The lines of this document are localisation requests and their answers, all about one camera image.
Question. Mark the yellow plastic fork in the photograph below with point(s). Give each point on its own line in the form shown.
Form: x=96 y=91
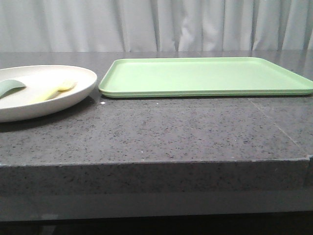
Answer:
x=53 y=91

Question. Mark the cream round plate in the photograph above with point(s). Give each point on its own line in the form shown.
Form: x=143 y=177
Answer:
x=38 y=79

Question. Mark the light green serving tray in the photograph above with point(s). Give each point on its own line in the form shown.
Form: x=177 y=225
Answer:
x=215 y=76

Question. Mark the green spoon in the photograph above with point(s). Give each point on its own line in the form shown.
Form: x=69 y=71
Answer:
x=10 y=86

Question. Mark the white curtain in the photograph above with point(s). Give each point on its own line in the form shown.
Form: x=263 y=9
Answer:
x=154 y=25

